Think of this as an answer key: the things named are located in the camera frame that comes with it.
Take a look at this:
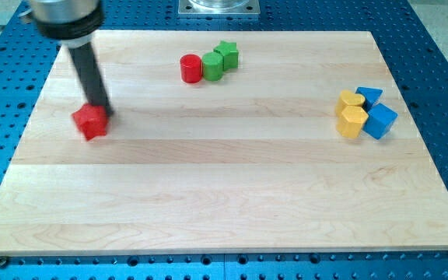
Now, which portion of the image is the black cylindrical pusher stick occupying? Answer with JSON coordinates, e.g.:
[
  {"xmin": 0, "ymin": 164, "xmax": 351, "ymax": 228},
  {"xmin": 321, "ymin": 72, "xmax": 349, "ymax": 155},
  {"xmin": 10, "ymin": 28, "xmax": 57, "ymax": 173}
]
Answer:
[{"xmin": 68, "ymin": 42, "xmax": 114, "ymax": 117}]

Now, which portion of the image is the red star block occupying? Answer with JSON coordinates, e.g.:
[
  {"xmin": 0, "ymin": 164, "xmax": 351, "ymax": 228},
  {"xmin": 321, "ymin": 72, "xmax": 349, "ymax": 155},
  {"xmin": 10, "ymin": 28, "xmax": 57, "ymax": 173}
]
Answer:
[{"xmin": 72, "ymin": 103, "xmax": 108, "ymax": 141}]

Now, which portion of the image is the green star block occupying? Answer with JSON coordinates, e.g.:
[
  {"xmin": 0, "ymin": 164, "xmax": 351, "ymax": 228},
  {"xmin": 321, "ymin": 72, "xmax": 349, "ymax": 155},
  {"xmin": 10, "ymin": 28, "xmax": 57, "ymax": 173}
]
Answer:
[{"xmin": 213, "ymin": 40, "xmax": 239, "ymax": 71}]

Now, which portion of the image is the red cylinder block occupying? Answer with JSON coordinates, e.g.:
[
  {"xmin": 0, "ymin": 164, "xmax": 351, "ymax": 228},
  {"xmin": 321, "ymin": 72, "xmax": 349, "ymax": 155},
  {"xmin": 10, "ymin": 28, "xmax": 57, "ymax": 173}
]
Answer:
[{"xmin": 180, "ymin": 54, "xmax": 202, "ymax": 83}]

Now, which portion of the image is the green cylinder block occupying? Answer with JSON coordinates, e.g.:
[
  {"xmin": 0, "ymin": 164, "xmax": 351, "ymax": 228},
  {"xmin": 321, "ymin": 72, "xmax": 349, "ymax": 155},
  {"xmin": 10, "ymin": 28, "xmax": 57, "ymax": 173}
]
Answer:
[{"xmin": 201, "ymin": 52, "xmax": 223, "ymax": 82}]

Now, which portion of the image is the light wooden board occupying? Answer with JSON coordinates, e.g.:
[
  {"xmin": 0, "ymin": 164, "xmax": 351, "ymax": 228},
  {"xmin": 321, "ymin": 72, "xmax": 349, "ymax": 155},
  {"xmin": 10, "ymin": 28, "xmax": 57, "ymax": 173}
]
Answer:
[{"xmin": 0, "ymin": 30, "xmax": 448, "ymax": 256}]

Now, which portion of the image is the yellow heart block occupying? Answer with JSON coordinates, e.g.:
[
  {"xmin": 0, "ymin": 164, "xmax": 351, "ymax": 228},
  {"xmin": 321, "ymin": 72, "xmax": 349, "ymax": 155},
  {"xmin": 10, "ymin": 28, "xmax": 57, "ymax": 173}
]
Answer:
[{"xmin": 334, "ymin": 89, "xmax": 366, "ymax": 117}]

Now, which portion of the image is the yellow hexagon block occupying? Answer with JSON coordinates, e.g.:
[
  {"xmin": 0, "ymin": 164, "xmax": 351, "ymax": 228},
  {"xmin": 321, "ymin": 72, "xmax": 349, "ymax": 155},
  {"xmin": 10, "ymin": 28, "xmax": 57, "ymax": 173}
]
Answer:
[{"xmin": 336, "ymin": 106, "xmax": 369, "ymax": 138}]

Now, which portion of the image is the blue triangle block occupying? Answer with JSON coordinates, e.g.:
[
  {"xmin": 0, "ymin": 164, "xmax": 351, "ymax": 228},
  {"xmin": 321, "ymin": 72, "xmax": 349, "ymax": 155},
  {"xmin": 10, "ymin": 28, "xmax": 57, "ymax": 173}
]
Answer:
[{"xmin": 355, "ymin": 86, "xmax": 383, "ymax": 111}]

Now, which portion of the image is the blue cube block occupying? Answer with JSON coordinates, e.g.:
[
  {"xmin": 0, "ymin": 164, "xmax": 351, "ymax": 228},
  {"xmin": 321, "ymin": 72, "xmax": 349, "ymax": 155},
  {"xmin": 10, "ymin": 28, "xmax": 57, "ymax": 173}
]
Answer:
[{"xmin": 363, "ymin": 103, "xmax": 398, "ymax": 139}]

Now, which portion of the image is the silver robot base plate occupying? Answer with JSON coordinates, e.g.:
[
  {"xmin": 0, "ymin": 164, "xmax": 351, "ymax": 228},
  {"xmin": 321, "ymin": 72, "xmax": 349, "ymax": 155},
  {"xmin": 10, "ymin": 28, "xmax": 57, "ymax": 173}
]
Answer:
[{"xmin": 178, "ymin": 0, "xmax": 261, "ymax": 16}]

